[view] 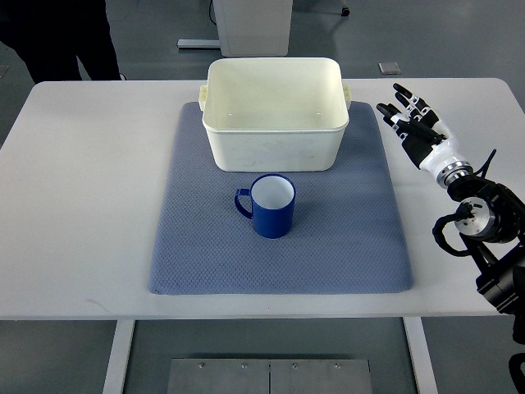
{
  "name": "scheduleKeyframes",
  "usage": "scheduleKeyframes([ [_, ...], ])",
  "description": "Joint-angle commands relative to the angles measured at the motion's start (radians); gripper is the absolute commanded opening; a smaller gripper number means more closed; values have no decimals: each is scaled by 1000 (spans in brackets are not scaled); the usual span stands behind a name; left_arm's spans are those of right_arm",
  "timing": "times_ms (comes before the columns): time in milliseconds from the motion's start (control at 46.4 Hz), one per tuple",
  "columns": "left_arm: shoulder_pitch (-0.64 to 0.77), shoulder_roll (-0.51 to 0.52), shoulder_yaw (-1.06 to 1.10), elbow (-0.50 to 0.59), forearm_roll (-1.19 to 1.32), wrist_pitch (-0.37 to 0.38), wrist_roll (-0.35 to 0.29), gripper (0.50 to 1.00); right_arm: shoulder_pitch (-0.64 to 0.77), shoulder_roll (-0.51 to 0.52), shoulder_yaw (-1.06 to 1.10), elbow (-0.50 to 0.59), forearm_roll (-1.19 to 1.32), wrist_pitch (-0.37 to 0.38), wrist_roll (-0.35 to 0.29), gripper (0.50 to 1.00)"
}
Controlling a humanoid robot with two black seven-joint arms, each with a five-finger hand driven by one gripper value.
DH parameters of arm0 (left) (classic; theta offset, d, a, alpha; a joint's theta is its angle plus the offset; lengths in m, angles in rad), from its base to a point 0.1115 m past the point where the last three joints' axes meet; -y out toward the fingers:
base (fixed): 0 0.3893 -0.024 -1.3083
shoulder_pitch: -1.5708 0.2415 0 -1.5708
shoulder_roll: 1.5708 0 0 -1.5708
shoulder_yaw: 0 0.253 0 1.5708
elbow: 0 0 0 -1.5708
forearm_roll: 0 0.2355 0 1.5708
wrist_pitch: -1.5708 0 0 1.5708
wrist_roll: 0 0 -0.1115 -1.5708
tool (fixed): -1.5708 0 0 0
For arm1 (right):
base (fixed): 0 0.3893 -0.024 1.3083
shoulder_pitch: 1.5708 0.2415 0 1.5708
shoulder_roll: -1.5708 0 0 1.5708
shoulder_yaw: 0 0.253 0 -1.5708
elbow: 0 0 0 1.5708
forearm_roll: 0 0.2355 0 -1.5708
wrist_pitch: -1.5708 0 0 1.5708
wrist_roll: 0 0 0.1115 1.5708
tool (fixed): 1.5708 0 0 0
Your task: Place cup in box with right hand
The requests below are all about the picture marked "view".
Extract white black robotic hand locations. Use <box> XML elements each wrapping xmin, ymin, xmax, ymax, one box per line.
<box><xmin>377</xmin><ymin>83</ymin><xmax>473</xmax><ymax>189</ymax></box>

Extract blue mug white inside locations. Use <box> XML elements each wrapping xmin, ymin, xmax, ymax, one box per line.
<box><xmin>234</xmin><ymin>173</ymin><xmax>296</xmax><ymax>239</ymax></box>

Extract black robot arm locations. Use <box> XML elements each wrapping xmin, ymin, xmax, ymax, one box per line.
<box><xmin>432</xmin><ymin>151</ymin><xmax>524</xmax><ymax>345</ymax></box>

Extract cream plastic box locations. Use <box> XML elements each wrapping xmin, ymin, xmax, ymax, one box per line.
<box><xmin>199</xmin><ymin>57</ymin><xmax>352</xmax><ymax>172</ymax></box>

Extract small grey floor hatch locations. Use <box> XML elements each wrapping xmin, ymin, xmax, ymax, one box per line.
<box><xmin>377</xmin><ymin>62</ymin><xmax>402</xmax><ymax>76</ymax></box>

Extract blue-grey textured mat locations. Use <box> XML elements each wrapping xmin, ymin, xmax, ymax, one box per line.
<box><xmin>148</xmin><ymin>102</ymin><xmax>413</xmax><ymax>295</ymax></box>

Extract right white table leg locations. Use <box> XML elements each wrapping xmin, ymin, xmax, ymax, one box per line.
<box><xmin>403</xmin><ymin>317</ymin><xmax>438</xmax><ymax>394</ymax></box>

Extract white table leg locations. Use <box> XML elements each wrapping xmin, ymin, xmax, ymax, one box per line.
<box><xmin>103</xmin><ymin>319</ymin><xmax>135</xmax><ymax>394</ymax></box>
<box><xmin>403</xmin><ymin>317</ymin><xmax>438</xmax><ymax>394</ymax></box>

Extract grey metal floor plate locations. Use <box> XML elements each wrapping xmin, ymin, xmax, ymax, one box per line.
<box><xmin>167</xmin><ymin>358</ymin><xmax>372</xmax><ymax>393</ymax></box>

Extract person in dark trousers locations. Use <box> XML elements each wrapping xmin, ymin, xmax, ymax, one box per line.
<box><xmin>1</xmin><ymin>1</ymin><xmax>121</xmax><ymax>84</ymax></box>

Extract left white table leg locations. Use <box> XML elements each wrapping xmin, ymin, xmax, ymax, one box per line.
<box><xmin>103</xmin><ymin>319</ymin><xmax>135</xmax><ymax>394</ymax></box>

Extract white pedestal cabinet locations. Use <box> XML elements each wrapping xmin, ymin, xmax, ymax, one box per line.
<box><xmin>177</xmin><ymin>0</ymin><xmax>293</xmax><ymax>57</ymax></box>

